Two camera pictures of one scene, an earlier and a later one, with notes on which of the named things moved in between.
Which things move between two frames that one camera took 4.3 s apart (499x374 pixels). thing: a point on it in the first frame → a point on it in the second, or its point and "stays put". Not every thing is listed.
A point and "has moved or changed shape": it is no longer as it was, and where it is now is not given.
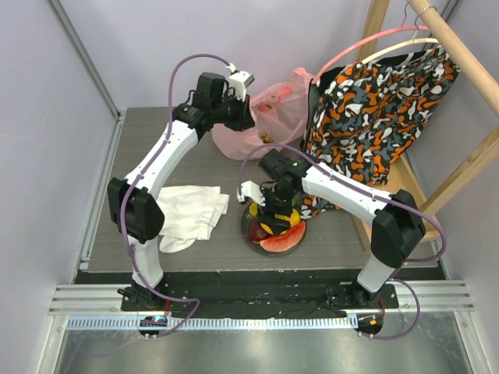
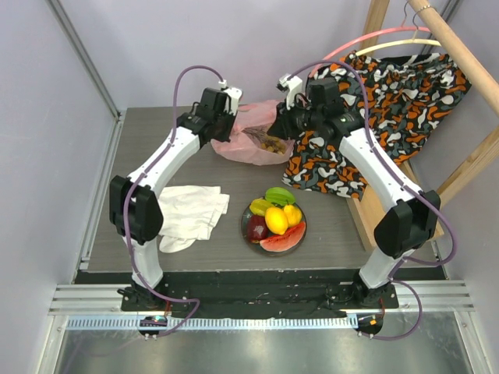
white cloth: x=190 y=213 stays put
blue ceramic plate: x=245 y=225 stays put
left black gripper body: x=231 y=113 → x=224 y=123
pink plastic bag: x=280 y=112 has moved or changed shape
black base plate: x=260 y=294 stays put
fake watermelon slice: x=284 y=241 stays put
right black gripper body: x=277 y=215 → x=281 y=125
